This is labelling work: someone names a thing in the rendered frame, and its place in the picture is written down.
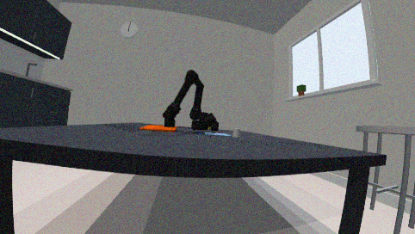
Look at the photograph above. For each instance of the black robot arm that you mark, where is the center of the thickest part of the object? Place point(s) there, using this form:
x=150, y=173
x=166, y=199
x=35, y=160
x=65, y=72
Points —
x=204, y=119

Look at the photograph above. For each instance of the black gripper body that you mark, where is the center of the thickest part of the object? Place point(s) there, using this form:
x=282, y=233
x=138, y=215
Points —
x=215, y=127

